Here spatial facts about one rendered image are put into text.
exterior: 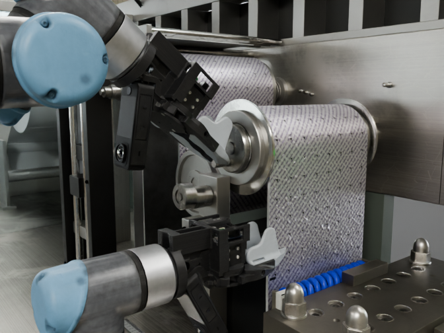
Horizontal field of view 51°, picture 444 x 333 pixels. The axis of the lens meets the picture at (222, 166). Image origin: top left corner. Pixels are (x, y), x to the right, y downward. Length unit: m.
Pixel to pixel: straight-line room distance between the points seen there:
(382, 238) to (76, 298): 0.64
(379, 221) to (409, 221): 2.22
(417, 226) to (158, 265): 2.71
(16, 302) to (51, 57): 0.78
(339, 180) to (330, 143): 0.07
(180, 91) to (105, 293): 0.26
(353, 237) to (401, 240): 2.38
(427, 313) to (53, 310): 0.49
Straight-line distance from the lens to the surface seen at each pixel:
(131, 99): 0.62
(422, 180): 0.91
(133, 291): 0.55
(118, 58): 0.58
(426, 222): 3.16
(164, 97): 0.62
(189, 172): 0.83
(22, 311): 1.06
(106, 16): 0.57
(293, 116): 0.74
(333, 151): 0.79
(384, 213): 0.97
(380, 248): 0.99
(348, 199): 0.84
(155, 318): 0.97
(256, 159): 0.68
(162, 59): 0.62
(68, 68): 0.39
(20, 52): 0.39
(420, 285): 0.83
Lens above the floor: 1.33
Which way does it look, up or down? 9 degrees down
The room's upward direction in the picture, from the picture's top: straight up
